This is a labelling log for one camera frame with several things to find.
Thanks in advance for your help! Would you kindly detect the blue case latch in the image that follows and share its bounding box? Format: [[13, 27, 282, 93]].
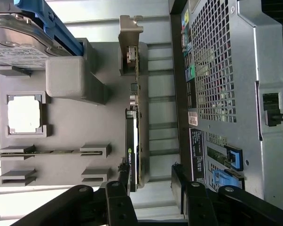
[[223, 145, 244, 171]]

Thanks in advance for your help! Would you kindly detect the green RAM stick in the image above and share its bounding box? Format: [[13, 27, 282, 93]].
[[0, 149, 103, 157]]

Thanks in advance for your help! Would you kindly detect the grey plastic parts rack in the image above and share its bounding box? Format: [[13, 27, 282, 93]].
[[0, 37, 152, 190]]

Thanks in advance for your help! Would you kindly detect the silver CPU chip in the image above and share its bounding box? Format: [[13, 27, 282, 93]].
[[8, 96, 42, 134]]

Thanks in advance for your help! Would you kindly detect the open black PC case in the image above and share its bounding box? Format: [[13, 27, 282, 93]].
[[168, 0, 283, 212]]

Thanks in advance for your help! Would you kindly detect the blue plastic disk caddy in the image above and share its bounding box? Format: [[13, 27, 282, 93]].
[[13, 0, 85, 57]]

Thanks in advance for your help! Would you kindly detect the silver hard disk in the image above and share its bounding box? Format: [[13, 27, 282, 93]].
[[0, 13, 69, 71]]

